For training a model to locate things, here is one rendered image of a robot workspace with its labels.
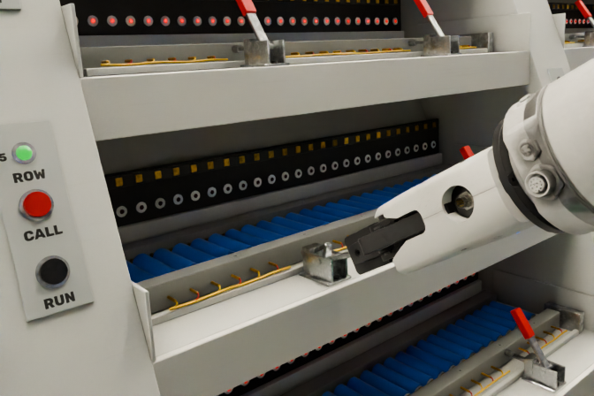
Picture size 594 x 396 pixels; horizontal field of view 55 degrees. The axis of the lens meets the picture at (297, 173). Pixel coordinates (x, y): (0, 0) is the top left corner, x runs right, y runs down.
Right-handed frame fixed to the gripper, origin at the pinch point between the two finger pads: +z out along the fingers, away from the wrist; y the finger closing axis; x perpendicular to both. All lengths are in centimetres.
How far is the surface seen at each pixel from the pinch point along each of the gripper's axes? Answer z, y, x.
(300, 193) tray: 20.3, 10.9, 10.3
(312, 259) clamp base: 7.2, -1.0, 1.2
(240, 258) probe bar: 10.2, -6.1, 3.5
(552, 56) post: 2, 48, 17
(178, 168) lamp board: 17.8, -5.0, 15.3
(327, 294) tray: 5.4, -2.3, -2.1
